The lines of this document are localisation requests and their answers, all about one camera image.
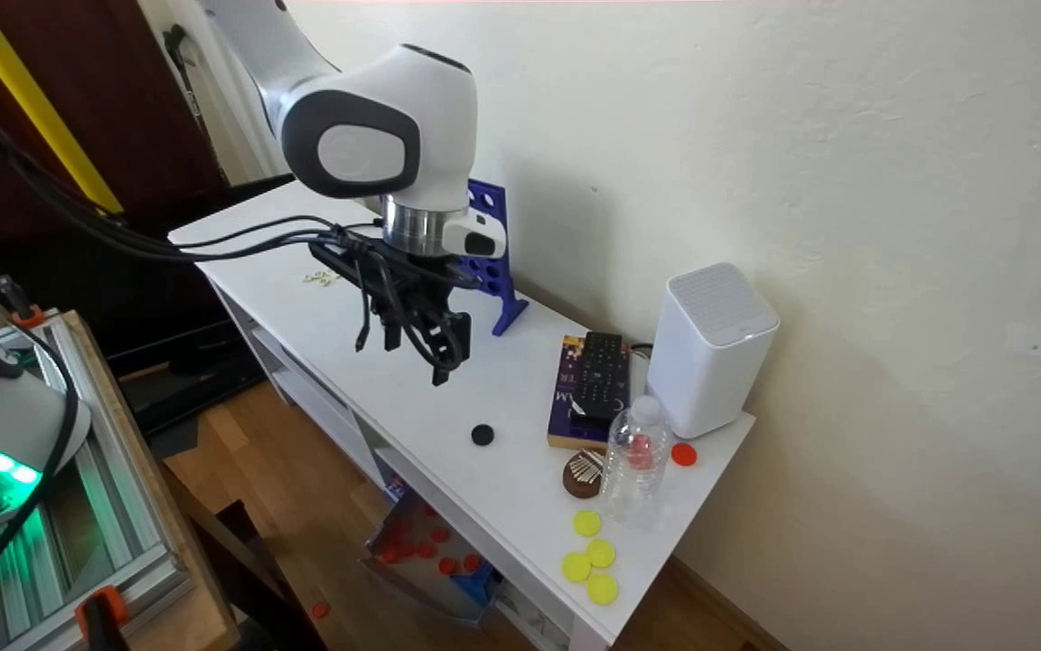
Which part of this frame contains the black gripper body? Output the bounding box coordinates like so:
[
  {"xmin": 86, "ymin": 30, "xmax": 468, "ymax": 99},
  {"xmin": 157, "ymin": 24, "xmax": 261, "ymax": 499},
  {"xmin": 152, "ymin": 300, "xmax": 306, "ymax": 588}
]
[{"xmin": 353, "ymin": 235, "xmax": 469, "ymax": 334}]

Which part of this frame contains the blue connect four gameboard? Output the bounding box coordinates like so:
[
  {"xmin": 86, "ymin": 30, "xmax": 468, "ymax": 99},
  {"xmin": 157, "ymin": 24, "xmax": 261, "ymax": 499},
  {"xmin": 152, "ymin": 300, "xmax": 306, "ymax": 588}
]
[{"xmin": 453, "ymin": 174, "xmax": 535, "ymax": 339}]

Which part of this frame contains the black remote control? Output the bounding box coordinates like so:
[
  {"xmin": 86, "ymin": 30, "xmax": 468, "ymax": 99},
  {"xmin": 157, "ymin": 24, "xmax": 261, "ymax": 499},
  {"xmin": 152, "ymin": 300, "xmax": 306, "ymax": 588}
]
[{"xmin": 568, "ymin": 328, "xmax": 635, "ymax": 428}]

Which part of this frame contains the small brown jar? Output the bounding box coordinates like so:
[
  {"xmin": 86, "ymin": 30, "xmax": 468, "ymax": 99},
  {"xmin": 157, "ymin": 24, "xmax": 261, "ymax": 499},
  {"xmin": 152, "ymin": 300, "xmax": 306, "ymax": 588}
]
[{"xmin": 559, "ymin": 450, "xmax": 611, "ymax": 504}]

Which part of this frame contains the box of red chips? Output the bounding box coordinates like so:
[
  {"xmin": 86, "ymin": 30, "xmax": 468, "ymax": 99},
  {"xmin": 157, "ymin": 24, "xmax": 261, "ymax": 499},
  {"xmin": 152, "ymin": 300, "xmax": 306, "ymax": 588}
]
[{"xmin": 362, "ymin": 483, "xmax": 508, "ymax": 616}]

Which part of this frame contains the clear plastic bottle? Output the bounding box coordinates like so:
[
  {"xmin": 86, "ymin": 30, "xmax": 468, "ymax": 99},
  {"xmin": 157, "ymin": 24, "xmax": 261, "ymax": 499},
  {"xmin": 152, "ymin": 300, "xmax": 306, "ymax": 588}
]
[{"xmin": 599, "ymin": 391, "xmax": 677, "ymax": 529}]

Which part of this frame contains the white box speaker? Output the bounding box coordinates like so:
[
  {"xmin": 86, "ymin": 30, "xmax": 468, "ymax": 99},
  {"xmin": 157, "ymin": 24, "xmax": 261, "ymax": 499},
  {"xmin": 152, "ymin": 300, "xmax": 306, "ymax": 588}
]
[{"xmin": 642, "ymin": 259, "xmax": 786, "ymax": 440}]

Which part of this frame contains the black furniture piece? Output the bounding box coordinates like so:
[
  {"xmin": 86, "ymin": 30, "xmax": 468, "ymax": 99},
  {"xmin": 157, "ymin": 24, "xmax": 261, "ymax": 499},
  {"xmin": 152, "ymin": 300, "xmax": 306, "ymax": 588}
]
[{"xmin": 98, "ymin": 174, "xmax": 298, "ymax": 409}]

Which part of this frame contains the dark brown door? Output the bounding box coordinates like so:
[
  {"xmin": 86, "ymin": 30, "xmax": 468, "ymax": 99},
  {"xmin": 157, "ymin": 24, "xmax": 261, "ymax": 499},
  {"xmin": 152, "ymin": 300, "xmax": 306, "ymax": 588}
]
[{"xmin": 0, "ymin": 0, "xmax": 234, "ymax": 256}]

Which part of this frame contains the yellow bar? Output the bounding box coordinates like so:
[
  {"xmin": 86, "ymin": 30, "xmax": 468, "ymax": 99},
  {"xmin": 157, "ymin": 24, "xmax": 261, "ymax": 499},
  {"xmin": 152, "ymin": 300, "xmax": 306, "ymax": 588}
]
[{"xmin": 0, "ymin": 0, "xmax": 126, "ymax": 222}]

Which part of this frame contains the orange clamp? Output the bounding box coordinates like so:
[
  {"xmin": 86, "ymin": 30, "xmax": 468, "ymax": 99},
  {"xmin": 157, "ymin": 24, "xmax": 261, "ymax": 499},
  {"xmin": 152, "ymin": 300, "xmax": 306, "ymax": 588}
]
[{"xmin": 73, "ymin": 581, "xmax": 134, "ymax": 651}]

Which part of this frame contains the grey device with green light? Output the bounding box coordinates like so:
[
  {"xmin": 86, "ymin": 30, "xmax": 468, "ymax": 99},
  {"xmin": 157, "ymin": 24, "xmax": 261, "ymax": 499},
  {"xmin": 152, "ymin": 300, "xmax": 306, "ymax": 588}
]
[{"xmin": 0, "ymin": 300, "xmax": 98, "ymax": 551}]

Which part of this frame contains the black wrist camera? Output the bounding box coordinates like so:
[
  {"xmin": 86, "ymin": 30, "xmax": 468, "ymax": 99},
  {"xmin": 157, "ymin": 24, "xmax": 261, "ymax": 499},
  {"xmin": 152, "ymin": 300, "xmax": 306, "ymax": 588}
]
[{"xmin": 306, "ymin": 229, "xmax": 388, "ymax": 279}]

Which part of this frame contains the white door frame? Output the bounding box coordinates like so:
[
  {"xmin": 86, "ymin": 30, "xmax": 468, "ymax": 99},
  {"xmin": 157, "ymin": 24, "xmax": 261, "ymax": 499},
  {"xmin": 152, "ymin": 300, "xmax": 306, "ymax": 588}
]
[{"xmin": 136, "ymin": 0, "xmax": 280, "ymax": 184}]

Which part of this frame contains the aluminium frame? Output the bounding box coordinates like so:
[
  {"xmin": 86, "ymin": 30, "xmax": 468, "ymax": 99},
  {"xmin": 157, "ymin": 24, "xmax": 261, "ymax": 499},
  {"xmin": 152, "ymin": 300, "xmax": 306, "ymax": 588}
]
[{"xmin": 0, "ymin": 309, "xmax": 202, "ymax": 644}]

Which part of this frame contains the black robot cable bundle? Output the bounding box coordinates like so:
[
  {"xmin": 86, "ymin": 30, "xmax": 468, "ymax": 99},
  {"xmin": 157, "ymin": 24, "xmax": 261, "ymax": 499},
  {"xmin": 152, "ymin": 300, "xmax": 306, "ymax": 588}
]
[{"xmin": 0, "ymin": 49, "xmax": 388, "ymax": 266}]

